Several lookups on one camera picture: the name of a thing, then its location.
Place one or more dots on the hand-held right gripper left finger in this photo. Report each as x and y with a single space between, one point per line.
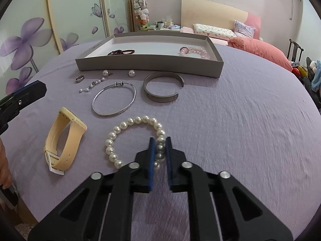
151 163

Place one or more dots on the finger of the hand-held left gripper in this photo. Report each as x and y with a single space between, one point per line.
35 89

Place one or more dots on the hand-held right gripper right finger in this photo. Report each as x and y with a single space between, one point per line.
168 163

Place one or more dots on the cream yellow watch band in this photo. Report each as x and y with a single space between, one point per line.
71 143

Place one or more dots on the thin silver bangle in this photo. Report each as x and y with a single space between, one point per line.
119 83

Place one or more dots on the grey cardboard tray box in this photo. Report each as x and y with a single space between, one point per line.
150 66

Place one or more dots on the person's left hand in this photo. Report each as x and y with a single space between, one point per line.
4 165

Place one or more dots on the pearl stud earring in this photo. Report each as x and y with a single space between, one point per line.
132 73
105 73

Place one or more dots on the floral sliding door wardrobe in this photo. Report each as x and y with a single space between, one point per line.
30 12

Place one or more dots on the clear tube of plush toys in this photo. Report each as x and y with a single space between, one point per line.
141 10

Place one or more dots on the pink and cream nightstand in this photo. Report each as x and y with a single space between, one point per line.
165 29

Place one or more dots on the white mug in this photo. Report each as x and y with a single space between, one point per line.
160 25

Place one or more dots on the white printed pillow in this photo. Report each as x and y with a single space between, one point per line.
213 31

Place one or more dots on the folded coral pink quilt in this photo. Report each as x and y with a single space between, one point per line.
263 51

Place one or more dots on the purple floral pillow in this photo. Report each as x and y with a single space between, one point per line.
244 29

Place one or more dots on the bed with cream headboard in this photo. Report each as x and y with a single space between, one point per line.
208 10

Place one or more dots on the pile of clothes and toys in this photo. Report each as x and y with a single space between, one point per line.
311 75

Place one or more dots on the dark wooden chair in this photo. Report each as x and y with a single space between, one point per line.
294 50

